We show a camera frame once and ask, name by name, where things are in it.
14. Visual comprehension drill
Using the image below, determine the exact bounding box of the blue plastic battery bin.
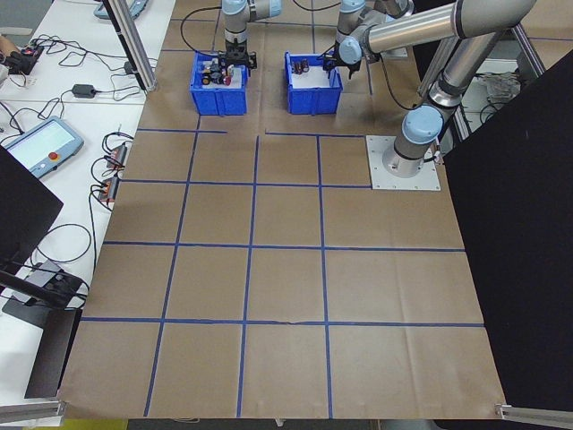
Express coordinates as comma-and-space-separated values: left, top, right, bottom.
284, 50, 345, 116

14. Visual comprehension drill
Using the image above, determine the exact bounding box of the blue plastic button bin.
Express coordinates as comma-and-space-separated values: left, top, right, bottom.
190, 49, 250, 117

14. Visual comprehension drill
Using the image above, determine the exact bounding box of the black box with red light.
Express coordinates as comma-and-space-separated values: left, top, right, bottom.
4, 44, 46, 76

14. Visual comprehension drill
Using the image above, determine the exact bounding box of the white side table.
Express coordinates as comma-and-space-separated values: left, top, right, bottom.
0, 0, 176, 407

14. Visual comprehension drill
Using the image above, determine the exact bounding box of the blue grey teach pendant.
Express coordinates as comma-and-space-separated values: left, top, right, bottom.
92, 0, 151, 22
2, 115, 85, 180

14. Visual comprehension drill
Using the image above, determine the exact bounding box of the black orange usb device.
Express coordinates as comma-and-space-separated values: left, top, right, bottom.
105, 142, 131, 170
100, 176, 122, 202

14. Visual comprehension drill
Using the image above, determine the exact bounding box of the crumpled grey cloth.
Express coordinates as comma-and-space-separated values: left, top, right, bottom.
477, 71, 523, 105

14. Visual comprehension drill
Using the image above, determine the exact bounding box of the black monitor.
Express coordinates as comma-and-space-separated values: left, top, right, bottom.
0, 145, 64, 265

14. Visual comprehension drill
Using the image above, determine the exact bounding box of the black monitor stand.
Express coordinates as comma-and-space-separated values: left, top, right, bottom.
0, 262, 90, 331

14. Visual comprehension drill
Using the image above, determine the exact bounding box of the black flat panel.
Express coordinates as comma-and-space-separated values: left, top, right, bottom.
24, 308, 84, 400

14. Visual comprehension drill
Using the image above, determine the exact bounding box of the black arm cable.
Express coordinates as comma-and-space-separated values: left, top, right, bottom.
180, 8, 225, 54
375, 52, 426, 111

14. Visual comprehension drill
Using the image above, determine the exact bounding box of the aluminium profile post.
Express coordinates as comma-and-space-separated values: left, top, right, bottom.
101, 0, 158, 92

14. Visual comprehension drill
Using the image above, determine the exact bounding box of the black adapter cable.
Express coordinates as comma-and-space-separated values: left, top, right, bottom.
38, 87, 149, 122

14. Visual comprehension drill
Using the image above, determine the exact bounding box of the black wavy cable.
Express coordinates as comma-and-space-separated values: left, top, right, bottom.
42, 38, 129, 71

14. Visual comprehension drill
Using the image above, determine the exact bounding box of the metal V-shaped frame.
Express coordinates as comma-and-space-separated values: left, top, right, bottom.
449, 21, 547, 147

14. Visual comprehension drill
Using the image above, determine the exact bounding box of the black looped cable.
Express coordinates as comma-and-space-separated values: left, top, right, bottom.
26, 222, 98, 288

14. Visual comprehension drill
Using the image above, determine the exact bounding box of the black frame cover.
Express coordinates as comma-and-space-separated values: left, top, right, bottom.
411, 0, 573, 412

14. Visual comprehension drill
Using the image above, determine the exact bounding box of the aluminium frame bar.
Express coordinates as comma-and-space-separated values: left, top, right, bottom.
0, 400, 67, 425
494, 402, 573, 425

